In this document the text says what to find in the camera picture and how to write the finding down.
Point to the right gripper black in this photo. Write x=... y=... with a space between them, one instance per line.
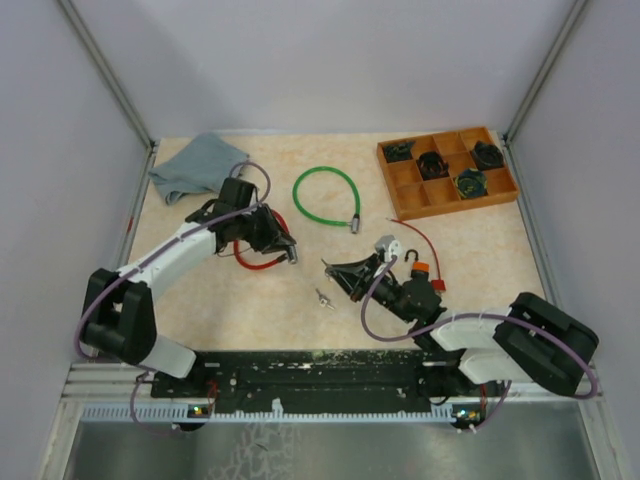
x=353 y=286

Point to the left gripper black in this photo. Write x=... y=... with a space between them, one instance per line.
x=273 y=237

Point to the small silver key bunch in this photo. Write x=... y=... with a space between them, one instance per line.
x=324 y=300

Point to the green cable lock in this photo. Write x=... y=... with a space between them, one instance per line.
x=338 y=205

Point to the orange black padlock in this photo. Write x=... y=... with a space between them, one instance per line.
x=418 y=269

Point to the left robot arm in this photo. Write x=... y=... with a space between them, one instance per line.
x=118 y=314

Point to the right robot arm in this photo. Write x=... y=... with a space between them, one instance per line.
x=529 y=341

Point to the blue grey folded cloth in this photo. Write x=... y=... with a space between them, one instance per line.
x=199 y=168

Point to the green black rolled sock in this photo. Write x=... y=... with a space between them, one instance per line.
x=399 y=151

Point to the wooden compartment tray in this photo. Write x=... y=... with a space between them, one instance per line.
x=414 y=198

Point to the black orange rolled sock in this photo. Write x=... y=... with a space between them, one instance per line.
x=432 y=166

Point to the rolled dark sock in tray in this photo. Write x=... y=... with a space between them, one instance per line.
x=471 y=184

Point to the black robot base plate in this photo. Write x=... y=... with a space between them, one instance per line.
x=323 y=381

